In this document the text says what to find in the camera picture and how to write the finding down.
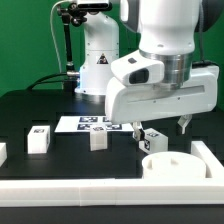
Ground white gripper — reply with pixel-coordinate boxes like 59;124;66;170
105;66;219;140

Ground white round stool seat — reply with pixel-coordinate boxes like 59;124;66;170
142;151;206;179

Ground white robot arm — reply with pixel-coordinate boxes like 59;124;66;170
76;0;219;140

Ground white sheet with tags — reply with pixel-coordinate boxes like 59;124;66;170
55;116;133;133

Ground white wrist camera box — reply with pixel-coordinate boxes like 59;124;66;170
111;51;164;86

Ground black cables at base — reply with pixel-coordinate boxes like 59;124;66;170
26;72;78;91

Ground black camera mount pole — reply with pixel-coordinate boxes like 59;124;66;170
57;3;87;94

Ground white cable on pole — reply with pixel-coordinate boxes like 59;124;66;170
49;0;78;74

